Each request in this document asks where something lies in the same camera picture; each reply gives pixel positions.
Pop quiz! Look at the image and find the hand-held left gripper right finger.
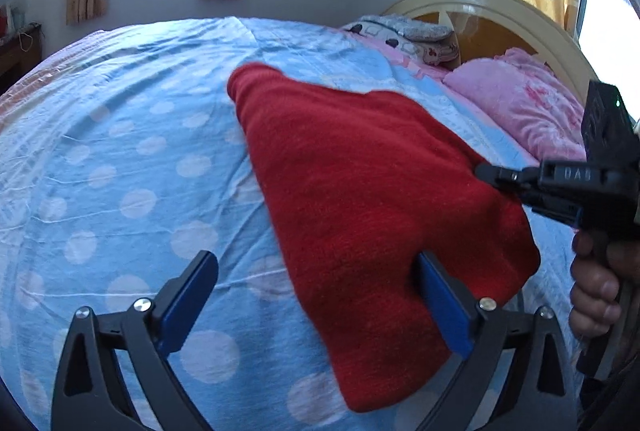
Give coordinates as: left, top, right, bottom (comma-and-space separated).
417, 251, 581, 431

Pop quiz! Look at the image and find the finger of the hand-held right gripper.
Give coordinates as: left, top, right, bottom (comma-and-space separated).
520, 191, 585, 229
474, 162, 543, 198

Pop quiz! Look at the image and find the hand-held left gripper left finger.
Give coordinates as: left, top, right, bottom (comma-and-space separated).
50, 250, 220, 431

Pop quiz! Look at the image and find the red knit sweater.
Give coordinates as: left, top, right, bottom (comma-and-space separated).
226, 62, 542, 413

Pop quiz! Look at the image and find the person's right hand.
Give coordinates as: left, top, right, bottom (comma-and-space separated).
570, 228, 626, 342

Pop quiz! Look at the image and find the pink pillow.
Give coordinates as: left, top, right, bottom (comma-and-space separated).
442, 47, 590, 163

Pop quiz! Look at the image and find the dark floral pillow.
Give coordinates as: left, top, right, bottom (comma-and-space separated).
400, 34, 463, 71

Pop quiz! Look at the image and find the blue printed bed sheet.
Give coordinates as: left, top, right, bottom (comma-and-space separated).
0, 16, 586, 431

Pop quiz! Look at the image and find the cream wooden headboard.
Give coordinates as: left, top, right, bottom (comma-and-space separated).
382, 0, 608, 112

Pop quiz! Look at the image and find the grey floral pillow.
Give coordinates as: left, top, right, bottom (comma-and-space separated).
357, 14, 453, 43

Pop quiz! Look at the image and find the white cartoon pillow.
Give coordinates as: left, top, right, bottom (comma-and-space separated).
340, 22, 426, 58

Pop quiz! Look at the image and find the wooden nightstand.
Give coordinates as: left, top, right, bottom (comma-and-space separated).
0, 24, 43, 94

